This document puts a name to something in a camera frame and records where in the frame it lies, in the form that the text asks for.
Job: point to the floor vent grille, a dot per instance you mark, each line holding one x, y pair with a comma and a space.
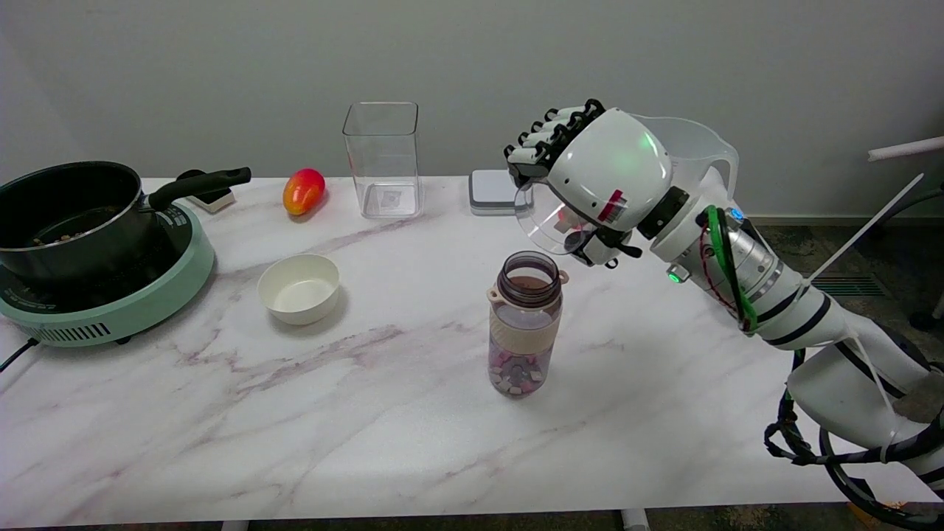
848, 286

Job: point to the purple water bottle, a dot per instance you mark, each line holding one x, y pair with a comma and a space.
523, 332

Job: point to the grey white kitchen scale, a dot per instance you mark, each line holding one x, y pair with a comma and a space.
488, 193

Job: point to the white tube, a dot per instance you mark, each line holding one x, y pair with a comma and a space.
907, 148

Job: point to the green induction cooker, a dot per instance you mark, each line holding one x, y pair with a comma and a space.
140, 302

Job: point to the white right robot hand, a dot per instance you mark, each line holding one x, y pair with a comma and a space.
612, 169

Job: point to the large clear measuring jug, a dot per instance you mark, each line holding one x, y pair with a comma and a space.
700, 155

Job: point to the small clear measuring cup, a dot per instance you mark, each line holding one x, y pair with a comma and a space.
546, 221

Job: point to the white table leg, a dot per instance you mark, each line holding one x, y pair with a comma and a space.
635, 521
234, 526

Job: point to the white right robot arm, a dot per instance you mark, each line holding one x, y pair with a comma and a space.
804, 317

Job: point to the red orange toy mango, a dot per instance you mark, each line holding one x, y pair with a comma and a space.
302, 192

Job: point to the small white black device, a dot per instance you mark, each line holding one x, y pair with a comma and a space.
214, 199

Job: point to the black saucepan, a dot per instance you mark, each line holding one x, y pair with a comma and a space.
74, 221

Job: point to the white bowl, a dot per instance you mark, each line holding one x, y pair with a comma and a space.
299, 295

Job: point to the clear square plastic container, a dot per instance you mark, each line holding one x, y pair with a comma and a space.
383, 162

